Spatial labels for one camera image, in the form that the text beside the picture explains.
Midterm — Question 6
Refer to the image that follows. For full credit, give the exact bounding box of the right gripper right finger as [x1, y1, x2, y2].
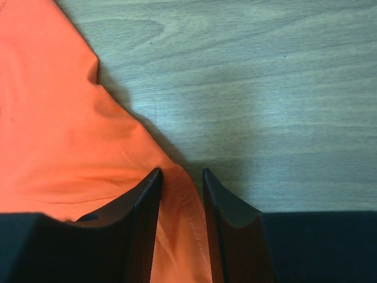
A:
[203, 169, 376, 282]

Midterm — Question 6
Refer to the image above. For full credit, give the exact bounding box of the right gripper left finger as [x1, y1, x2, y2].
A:
[1, 169, 162, 282]

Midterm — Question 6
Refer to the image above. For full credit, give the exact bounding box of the orange t shirt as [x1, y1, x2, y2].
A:
[1, 1, 212, 282]

